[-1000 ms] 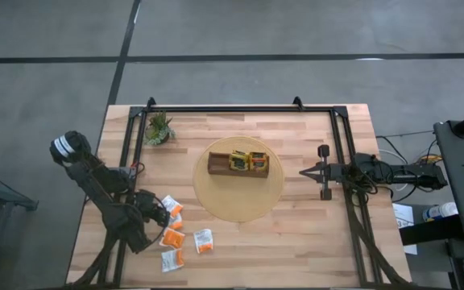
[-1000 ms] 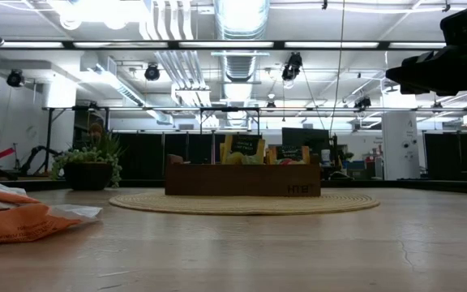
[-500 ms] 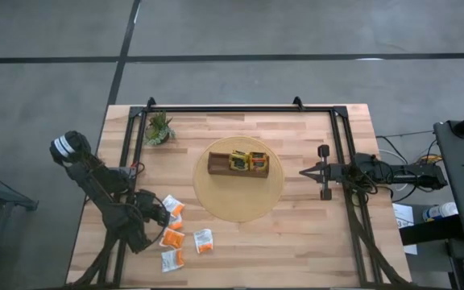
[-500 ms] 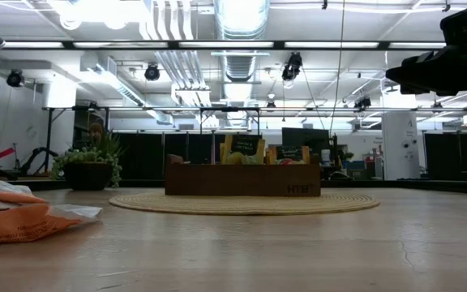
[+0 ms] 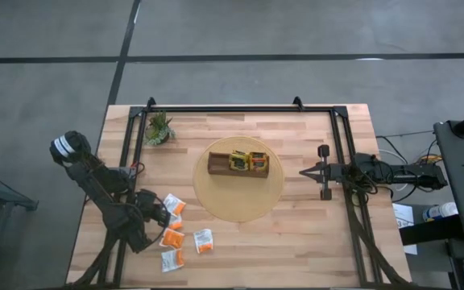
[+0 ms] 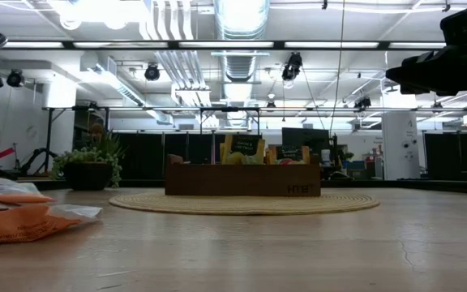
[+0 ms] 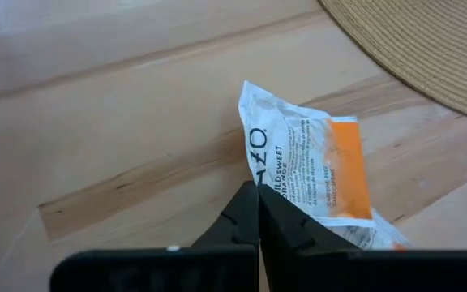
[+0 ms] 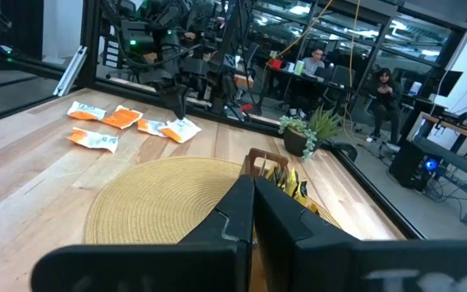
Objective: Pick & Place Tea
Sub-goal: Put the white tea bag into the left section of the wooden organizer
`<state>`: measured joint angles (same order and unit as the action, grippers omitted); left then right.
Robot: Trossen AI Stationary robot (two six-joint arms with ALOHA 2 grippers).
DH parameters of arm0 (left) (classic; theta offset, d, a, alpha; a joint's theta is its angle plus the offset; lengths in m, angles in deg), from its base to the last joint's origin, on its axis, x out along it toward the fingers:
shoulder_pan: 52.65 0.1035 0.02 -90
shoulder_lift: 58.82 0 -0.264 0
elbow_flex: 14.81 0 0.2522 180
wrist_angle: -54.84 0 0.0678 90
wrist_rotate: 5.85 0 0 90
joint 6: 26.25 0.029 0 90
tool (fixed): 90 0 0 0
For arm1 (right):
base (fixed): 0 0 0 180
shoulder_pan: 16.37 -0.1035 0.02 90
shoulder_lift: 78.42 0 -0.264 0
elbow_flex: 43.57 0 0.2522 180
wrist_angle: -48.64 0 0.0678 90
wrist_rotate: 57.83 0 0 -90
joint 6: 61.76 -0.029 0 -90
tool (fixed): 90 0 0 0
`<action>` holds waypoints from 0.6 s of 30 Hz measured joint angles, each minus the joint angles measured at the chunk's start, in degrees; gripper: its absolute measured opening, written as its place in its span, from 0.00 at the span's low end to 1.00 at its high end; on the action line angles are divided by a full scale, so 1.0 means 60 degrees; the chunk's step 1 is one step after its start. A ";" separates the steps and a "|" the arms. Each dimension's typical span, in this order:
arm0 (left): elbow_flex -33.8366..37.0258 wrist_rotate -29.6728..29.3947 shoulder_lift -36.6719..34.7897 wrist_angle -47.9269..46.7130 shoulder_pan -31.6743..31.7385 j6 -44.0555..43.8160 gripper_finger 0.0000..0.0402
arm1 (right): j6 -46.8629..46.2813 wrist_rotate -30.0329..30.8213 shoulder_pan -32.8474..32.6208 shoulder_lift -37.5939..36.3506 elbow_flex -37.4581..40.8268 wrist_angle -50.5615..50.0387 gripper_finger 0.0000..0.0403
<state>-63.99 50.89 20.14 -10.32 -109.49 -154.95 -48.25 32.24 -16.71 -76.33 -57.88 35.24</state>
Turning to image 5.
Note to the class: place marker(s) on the round woven straw placemat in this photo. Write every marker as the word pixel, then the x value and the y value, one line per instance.
pixel 236 201

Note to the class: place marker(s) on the white paper sheet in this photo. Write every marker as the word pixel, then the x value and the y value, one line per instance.
pixel 403 213

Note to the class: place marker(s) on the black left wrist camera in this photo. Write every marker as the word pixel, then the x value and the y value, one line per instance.
pixel 145 200

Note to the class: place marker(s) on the white plastic bottle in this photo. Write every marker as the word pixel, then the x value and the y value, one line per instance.
pixel 441 211

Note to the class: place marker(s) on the black flat bar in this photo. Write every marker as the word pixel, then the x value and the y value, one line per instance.
pixel 429 230

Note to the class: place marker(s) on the white orange tea packet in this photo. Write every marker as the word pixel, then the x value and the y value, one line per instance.
pixel 204 241
pixel 171 260
pixel 175 204
pixel 175 222

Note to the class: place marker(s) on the potted green succulent plant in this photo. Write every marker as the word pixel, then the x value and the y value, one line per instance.
pixel 159 129

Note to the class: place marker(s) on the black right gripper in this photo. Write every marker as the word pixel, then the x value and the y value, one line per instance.
pixel 324 175

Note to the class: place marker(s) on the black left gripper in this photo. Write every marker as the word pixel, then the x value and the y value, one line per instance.
pixel 153 211

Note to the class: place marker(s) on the brown wooden compartment tea box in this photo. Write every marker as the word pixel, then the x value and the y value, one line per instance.
pixel 216 165

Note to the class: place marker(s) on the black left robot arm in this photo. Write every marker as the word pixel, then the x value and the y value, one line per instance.
pixel 95 181

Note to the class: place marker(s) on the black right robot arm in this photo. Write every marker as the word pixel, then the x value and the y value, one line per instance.
pixel 397 175

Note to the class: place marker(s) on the grey metal stand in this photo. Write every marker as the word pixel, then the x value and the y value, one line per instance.
pixel 2 197

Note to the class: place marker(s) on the black metal table frame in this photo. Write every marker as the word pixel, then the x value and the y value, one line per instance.
pixel 216 108

